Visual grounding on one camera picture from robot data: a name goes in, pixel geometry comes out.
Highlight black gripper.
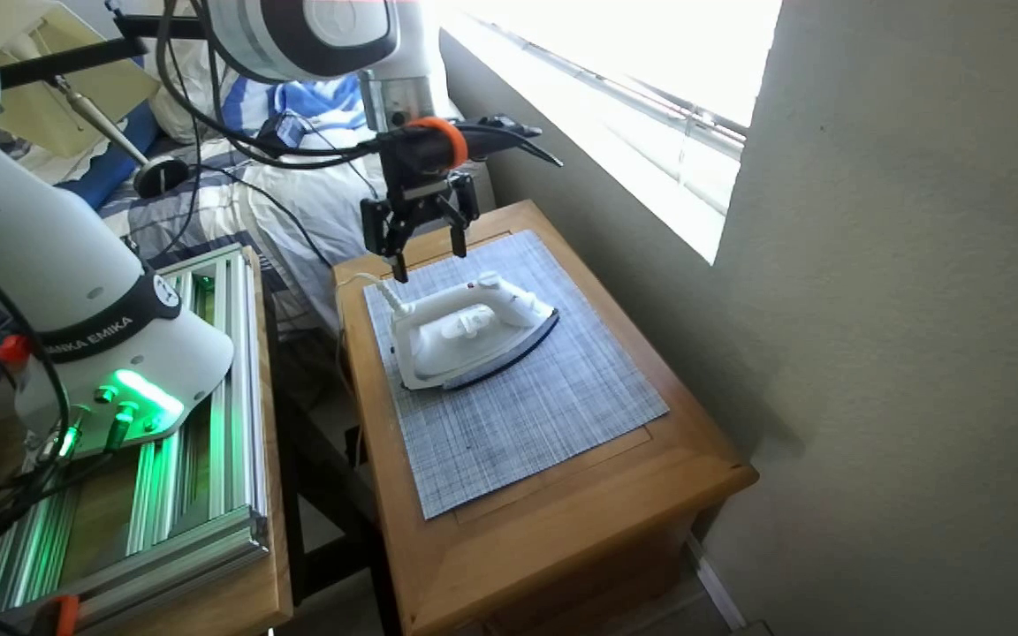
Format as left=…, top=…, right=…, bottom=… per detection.
left=359, top=164, right=478, bottom=284

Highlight white steam iron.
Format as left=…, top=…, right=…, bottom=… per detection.
left=379, top=271, right=558, bottom=392

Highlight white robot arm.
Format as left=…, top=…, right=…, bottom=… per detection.
left=0, top=0, right=435, bottom=447

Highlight grey woven placemat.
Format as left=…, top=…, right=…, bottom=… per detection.
left=359, top=229, right=669, bottom=521

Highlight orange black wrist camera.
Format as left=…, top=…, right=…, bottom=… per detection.
left=373, top=117, right=558, bottom=174

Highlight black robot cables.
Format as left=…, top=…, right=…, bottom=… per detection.
left=0, top=0, right=417, bottom=559

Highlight aluminium rail base frame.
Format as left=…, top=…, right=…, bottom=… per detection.
left=0, top=244, right=279, bottom=632

